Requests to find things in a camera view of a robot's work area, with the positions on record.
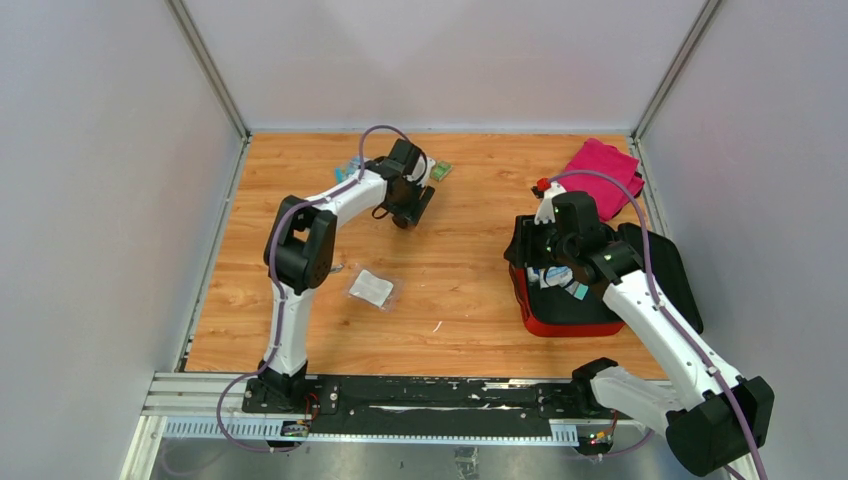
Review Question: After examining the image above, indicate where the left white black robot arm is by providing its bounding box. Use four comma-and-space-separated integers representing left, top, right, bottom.
247, 139, 436, 413

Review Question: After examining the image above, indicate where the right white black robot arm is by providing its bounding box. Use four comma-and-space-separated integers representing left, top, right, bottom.
505, 185, 775, 479

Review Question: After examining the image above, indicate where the brown medicine bottle orange cap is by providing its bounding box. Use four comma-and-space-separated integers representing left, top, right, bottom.
392, 213, 412, 230

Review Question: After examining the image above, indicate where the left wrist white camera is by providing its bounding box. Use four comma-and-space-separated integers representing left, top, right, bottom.
417, 156, 437, 186

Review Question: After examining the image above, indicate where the small green box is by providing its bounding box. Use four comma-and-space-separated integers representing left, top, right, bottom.
430, 161, 453, 182

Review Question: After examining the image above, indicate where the pink folded cloth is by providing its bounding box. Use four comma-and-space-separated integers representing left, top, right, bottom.
558, 138, 645, 221

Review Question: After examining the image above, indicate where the red black medicine kit case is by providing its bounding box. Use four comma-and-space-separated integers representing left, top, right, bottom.
504, 215, 704, 337

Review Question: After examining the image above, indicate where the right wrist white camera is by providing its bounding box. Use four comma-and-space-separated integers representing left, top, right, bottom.
531, 178, 566, 225

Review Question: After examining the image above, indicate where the white blue swab packet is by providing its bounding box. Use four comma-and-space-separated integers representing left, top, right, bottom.
538, 266, 574, 289

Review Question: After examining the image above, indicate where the clear bag white gauze pad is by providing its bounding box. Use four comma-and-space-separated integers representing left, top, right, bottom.
345, 268, 403, 312

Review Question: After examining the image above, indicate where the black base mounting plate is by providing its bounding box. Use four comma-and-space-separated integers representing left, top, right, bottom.
241, 375, 627, 440

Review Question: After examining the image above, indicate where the blue white mask packet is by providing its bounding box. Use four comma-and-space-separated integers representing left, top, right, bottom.
334, 156, 366, 184

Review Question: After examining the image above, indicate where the clear bag teal header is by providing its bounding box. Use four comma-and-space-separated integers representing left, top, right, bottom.
564, 280, 589, 301

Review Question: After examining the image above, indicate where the wrist white camera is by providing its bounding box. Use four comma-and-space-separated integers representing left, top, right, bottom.
531, 178, 566, 225
417, 156, 437, 186

